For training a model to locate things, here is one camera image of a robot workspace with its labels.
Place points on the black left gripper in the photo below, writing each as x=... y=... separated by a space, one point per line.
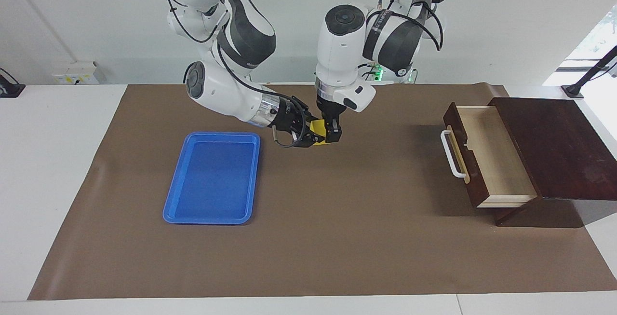
x=330 y=110

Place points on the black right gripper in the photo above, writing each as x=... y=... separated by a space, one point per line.
x=284 y=115

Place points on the yellow cube block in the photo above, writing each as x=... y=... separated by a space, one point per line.
x=318 y=127

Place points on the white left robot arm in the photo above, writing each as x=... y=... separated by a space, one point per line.
x=337 y=49

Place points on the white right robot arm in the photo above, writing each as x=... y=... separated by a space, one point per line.
x=226 y=93

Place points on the dark wooden drawer cabinet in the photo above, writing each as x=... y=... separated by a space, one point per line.
x=569 y=151

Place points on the brown table mat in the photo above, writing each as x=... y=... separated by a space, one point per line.
x=337 y=209

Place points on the blue plastic tray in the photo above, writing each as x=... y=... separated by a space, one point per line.
x=212 y=180

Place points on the bright window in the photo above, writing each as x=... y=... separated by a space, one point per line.
x=602 y=30

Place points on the black table clamp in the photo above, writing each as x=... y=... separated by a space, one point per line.
x=9 y=90

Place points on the white wall socket box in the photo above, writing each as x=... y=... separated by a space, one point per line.
x=72 y=74

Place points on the black camera stand pole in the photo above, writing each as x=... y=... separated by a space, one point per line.
x=573 y=89

